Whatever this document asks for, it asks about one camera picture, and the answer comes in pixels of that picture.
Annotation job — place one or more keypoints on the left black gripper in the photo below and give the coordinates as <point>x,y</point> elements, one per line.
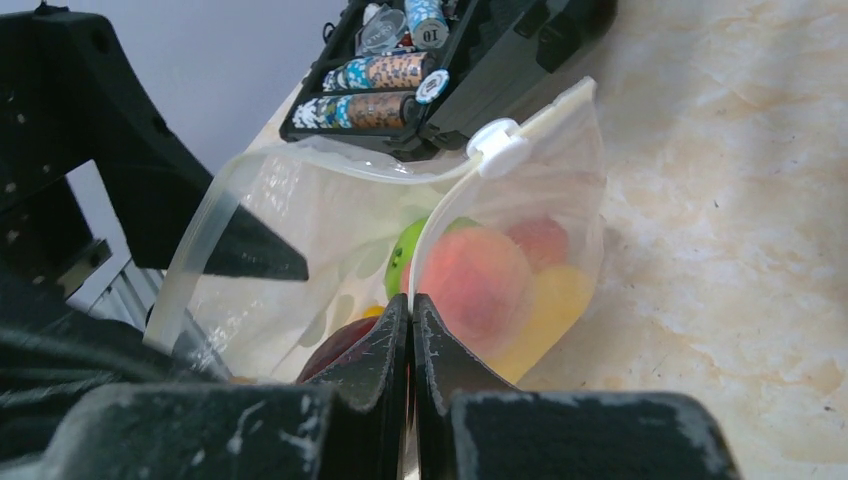
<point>70,96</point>

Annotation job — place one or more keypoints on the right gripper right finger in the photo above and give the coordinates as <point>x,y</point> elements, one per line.
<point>472,424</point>

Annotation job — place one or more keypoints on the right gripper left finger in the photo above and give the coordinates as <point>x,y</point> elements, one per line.
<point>228,430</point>

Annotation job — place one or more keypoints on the dark purple fruit toy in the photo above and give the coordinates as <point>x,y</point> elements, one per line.
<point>355,354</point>

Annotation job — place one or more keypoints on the peach toy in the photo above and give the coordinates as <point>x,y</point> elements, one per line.
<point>483,291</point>

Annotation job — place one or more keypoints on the green apple toy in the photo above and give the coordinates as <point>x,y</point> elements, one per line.
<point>453,273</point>

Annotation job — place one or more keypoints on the yellow banana toy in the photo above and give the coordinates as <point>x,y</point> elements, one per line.
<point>562,295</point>

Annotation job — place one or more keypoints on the clear dotted zip bag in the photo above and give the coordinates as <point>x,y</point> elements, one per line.
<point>295,241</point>

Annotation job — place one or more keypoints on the orange mango toy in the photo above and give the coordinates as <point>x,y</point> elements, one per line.
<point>544,242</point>

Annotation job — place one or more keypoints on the black open case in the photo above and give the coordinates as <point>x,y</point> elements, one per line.
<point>411,79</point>

